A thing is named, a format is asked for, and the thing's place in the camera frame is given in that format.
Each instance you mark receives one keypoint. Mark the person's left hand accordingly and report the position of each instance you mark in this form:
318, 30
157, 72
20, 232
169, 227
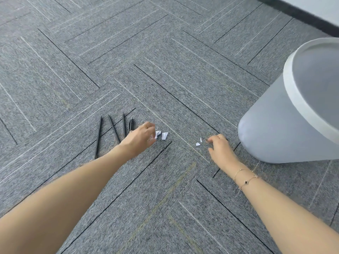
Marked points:
137, 141

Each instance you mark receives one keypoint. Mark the person's right hand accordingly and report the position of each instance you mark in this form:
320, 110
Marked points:
222, 153

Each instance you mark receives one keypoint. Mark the person's left fingers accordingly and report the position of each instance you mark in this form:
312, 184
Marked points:
150, 130

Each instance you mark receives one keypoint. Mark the person's right thumb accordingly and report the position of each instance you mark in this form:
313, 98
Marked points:
211, 149

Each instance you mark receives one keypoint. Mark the person's right forearm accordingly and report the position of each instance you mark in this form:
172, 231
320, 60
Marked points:
286, 219

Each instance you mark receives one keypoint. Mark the person's left forearm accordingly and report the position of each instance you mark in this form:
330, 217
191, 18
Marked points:
66, 198

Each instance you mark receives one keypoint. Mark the short black mechanical pencil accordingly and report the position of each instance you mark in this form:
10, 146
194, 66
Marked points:
130, 125

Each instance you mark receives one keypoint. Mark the long black pencil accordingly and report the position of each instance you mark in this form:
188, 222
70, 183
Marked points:
98, 138

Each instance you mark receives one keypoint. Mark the grey plastic waste bin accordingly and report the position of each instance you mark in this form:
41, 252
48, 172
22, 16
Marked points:
272, 124

